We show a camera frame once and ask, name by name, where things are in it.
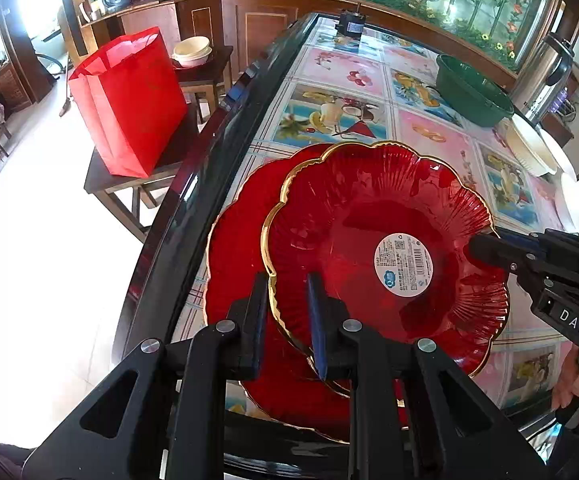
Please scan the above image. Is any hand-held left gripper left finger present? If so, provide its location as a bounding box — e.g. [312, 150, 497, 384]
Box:
[22, 272, 270, 480]

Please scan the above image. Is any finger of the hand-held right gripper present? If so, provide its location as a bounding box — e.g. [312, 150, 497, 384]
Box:
[468, 232, 545, 275]

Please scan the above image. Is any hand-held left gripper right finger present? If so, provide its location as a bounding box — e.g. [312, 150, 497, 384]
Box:
[307, 272, 560, 480]

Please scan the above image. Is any red gold-rimmed plate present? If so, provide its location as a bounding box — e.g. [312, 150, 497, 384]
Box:
[204, 144, 410, 443]

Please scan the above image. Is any white bowl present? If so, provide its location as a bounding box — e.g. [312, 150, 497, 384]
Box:
[554, 172, 579, 236]

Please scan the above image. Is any red plate with white label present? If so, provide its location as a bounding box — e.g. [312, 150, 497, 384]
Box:
[260, 141, 511, 396]

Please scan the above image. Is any green plastic basin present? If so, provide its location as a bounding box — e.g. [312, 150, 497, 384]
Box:
[435, 54, 515, 128]

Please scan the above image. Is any large cream ribbed bowl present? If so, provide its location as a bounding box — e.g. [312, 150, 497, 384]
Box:
[497, 112, 561, 177]

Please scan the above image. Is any black round table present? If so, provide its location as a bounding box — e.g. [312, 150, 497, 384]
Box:
[119, 10, 579, 480]

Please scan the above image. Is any dark wooden stool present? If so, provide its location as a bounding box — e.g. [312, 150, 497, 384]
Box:
[84, 102, 205, 243]
[172, 46, 234, 126]

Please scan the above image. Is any stainless steel kettle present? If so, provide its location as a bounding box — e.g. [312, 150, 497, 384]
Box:
[511, 32, 576, 126]

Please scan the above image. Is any red paper bag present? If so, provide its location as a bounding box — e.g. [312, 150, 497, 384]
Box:
[68, 26, 188, 179]

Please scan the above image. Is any small black motor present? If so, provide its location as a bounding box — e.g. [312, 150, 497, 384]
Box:
[337, 10, 368, 37]

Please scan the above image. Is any wooden cabinet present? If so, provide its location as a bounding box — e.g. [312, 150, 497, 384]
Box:
[76, 0, 520, 91]

